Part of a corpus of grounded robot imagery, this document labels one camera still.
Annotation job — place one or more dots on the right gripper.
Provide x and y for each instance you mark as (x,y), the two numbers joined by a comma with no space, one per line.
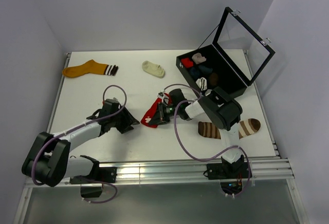
(163,118)

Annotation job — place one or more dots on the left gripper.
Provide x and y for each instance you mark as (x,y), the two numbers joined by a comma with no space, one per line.
(128,120)

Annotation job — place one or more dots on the red sock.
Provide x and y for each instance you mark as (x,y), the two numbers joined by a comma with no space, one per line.
(187,62)
(150,114)

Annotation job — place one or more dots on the dark brown sock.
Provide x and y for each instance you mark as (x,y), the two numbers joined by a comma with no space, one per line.
(213,79)

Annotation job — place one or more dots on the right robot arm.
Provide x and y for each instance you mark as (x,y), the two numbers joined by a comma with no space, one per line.
(224,113)

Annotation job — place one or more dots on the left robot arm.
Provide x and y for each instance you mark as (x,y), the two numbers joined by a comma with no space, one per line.
(49,160)

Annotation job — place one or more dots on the cream ankle sock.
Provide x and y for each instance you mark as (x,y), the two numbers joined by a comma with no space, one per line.
(153,69)

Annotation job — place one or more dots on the rolled white striped sock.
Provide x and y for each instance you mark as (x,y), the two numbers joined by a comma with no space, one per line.
(202,83)

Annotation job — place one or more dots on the rolled teal sock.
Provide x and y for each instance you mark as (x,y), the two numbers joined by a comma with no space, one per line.
(195,73)

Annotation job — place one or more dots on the rolled red sock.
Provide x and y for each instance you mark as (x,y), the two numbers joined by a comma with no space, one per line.
(187,62)

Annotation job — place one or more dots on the mustard yellow sock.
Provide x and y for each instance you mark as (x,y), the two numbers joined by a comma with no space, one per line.
(90,67)

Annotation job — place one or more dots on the rolled navy sock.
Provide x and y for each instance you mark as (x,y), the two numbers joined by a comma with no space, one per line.
(205,70)

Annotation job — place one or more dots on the rolled beige sock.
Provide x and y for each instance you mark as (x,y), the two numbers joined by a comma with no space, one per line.
(198,58)

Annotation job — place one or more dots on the brown cream striped sock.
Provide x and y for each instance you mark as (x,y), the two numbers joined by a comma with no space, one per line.
(246,128)

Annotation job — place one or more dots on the black storage box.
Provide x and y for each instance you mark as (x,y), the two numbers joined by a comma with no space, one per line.
(234,51)

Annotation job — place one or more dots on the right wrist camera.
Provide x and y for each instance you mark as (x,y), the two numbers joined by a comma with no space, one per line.
(163,97)

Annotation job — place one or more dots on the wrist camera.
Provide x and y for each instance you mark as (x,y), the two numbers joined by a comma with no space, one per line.
(111,106)
(163,97)

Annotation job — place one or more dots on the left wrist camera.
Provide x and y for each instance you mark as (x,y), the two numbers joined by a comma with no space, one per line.
(111,106)

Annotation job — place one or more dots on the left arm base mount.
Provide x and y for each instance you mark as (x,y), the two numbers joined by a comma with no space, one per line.
(103,175)

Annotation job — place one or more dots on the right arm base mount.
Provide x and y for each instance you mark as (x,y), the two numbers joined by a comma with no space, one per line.
(225,170)

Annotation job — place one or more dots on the aluminium table frame rail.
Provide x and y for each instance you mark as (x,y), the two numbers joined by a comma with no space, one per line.
(190,171)

